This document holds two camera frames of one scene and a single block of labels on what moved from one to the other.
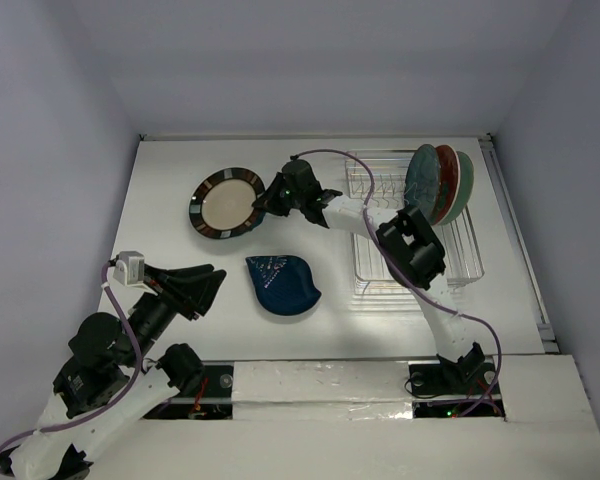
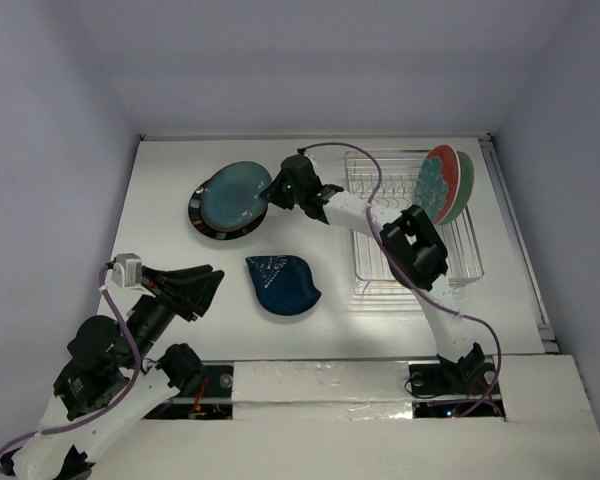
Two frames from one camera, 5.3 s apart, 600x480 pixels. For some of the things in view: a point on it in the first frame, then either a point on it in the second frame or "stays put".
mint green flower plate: [466, 174] stays put
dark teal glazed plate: [422, 185] -> [230, 197]
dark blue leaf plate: [284, 284] stays put
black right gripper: [276, 200] stays put
